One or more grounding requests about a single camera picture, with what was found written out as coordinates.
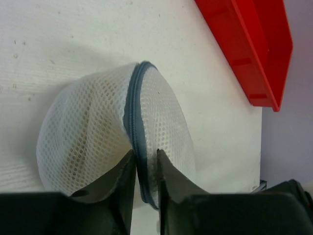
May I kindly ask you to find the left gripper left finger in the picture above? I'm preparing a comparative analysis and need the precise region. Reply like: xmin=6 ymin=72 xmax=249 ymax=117
xmin=0 ymin=150 xmax=136 ymax=235

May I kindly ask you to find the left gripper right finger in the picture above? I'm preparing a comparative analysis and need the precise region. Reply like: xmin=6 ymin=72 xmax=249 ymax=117
xmin=157 ymin=150 xmax=313 ymax=235

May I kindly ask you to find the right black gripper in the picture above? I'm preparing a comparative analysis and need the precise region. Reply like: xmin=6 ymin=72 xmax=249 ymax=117
xmin=266 ymin=179 xmax=313 ymax=213

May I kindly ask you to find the white mesh laundry bag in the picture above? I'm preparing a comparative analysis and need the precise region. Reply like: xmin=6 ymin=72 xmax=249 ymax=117
xmin=36 ymin=61 xmax=196 ymax=209

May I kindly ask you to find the beige bra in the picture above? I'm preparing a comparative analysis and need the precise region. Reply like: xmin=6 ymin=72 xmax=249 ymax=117
xmin=62 ymin=76 xmax=130 ymax=194

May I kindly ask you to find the red plastic bin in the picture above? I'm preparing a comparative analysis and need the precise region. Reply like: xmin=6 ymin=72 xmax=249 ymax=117
xmin=196 ymin=0 xmax=293 ymax=112

